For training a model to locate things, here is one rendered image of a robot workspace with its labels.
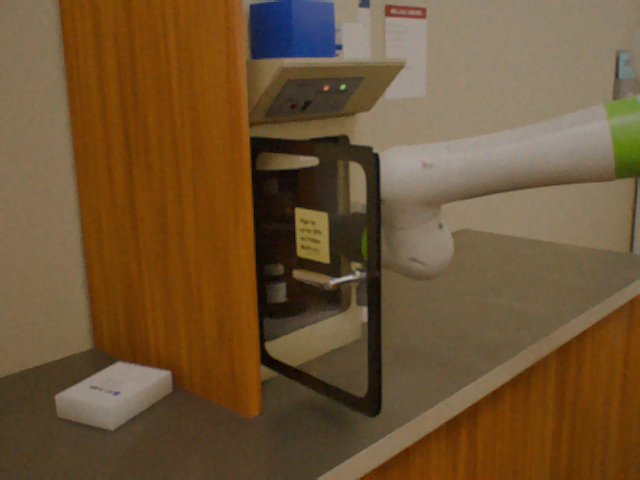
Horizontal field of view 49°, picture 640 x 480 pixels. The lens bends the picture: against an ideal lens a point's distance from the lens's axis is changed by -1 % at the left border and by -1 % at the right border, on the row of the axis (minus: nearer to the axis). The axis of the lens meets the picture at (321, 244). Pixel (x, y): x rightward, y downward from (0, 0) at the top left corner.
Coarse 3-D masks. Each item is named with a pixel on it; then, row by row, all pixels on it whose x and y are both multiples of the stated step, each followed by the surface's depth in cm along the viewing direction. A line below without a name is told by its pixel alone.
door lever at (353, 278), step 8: (296, 272) 104; (304, 272) 103; (312, 272) 103; (352, 272) 102; (304, 280) 103; (312, 280) 102; (320, 280) 100; (328, 280) 99; (336, 280) 99; (344, 280) 100; (352, 280) 101; (328, 288) 99; (336, 288) 99
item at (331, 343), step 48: (288, 144) 109; (336, 144) 100; (288, 192) 111; (336, 192) 102; (288, 240) 113; (336, 240) 104; (288, 288) 115; (288, 336) 117; (336, 336) 108; (336, 384) 110
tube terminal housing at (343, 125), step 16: (256, 0) 117; (272, 0) 119; (336, 0) 131; (352, 0) 134; (336, 16) 131; (352, 16) 135; (256, 128) 121; (272, 128) 124; (288, 128) 126; (304, 128) 129; (320, 128) 133; (336, 128) 136; (352, 128) 139
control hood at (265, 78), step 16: (256, 64) 111; (272, 64) 109; (288, 64) 109; (304, 64) 111; (320, 64) 114; (336, 64) 117; (352, 64) 120; (368, 64) 123; (384, 64) 126; (400, 64) 129; (256, 80) 112; (272, 80) 110; (368, 80) 127; (384, 80) 131; (256, 96) 113; (272, 96) 114; (352, 96) 129; (368, 96) 133; (256, 112) 115; (336, 112) 131; (352, 112) 135
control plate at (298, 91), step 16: (288, 80) 112; (304, 80) 115; (320, 80) 118; (336, 80) 121; (352, 80) 124; (288, 96) 116; (304, 96) 119; (320, 96) 122; (336, 96) 125; (272, 112) 117; (288, 112) 120; (304, 112) 124; (320, 112) 127
